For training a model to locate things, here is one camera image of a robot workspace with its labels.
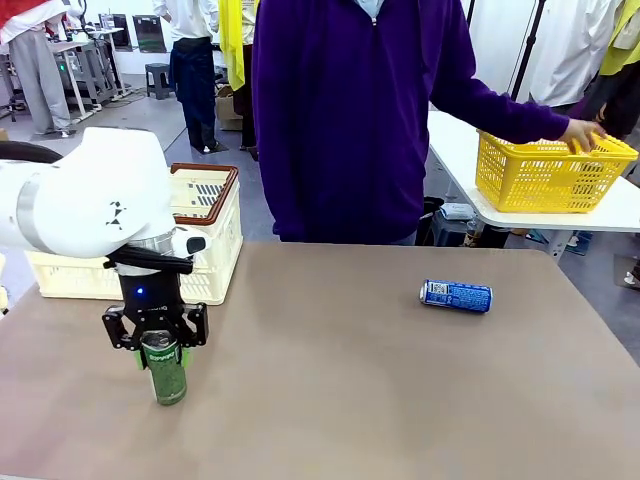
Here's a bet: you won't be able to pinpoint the brown cardboard box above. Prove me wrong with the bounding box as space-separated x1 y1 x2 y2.
214 84 244 132

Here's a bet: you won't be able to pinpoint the black tripod pole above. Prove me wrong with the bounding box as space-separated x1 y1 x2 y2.
508 0 547 102

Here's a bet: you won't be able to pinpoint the person in purple hoodie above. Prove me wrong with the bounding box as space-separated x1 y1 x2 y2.
251 0 501 246

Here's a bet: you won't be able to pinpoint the dark green drink can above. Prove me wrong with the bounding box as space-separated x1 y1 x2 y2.
139 330 189 407

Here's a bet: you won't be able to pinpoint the cream shopping basket brown handles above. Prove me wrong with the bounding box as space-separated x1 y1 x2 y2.
24 163 245 306

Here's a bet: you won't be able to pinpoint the black wall panel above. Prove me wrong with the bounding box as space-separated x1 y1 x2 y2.
99 13 134 52
132 14 167 54

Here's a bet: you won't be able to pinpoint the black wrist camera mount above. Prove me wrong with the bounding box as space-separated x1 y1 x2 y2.
103 242 196 277

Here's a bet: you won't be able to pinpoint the person in bright yellow vest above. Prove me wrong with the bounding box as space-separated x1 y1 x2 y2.
217 0 260 152

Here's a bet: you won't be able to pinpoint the person in lime vest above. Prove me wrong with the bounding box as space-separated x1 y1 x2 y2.
569 0 640 141

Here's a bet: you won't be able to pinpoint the person's left hand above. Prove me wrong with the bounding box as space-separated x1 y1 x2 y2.
563 118 609 154

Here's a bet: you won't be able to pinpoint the white background desk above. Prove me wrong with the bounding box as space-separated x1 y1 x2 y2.
47 27 132 120

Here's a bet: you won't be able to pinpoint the person in white shirt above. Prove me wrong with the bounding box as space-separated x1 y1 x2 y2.
523 0 621 109

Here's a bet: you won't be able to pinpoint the white tissue pack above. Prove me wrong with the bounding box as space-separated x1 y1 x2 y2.
441 202 477 222

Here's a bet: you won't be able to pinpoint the person white shirt navy skirt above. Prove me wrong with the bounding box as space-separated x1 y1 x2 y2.
152 0 225 154

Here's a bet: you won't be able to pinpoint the blue drink can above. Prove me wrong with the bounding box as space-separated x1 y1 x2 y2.
418 278 495 317

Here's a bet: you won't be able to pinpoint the person in grey trousers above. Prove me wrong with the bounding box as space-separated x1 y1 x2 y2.
0 0 75 138

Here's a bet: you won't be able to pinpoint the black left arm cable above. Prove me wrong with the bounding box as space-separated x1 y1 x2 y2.
0 140 65 164

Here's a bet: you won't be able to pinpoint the white side table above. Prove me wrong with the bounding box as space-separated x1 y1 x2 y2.
427 109 640 262

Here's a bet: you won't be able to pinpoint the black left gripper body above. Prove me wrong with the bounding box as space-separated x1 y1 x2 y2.
117 267 184 335

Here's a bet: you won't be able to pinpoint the person's left forearm purple sleeve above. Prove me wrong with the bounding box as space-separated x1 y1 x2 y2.
477 82 574 146

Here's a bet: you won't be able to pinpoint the yellow plastic basket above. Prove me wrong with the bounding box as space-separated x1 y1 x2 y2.
474 128 640 215

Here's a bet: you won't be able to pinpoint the grey plastic stool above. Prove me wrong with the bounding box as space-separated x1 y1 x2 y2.
144 62 176 100

